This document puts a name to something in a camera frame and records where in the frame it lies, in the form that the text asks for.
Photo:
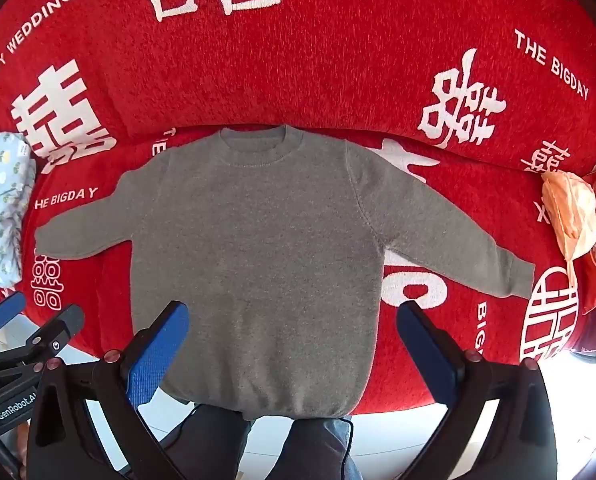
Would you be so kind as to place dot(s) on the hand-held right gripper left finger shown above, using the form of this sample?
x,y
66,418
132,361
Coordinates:
x,y
152,360

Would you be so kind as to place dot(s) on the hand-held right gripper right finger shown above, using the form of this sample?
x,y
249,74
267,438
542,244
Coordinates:
x,y
428,355

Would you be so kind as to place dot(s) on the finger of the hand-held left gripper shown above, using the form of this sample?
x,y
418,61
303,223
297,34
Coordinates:
x,y
5,310
62,325

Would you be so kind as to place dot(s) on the grey knitted sweater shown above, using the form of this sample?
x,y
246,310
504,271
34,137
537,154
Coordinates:
x,y
258,260

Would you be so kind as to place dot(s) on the white patterned folded cloth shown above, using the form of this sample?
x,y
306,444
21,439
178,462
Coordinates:
x,y
0,200

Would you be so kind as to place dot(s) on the person's right leg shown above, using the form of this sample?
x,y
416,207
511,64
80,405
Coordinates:
x,y
318,450

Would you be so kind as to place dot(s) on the orange cloth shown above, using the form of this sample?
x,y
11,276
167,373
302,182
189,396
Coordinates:
x,y
570,210

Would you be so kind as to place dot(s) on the red printed blanket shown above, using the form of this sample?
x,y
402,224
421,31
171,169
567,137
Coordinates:
x,y
328,60

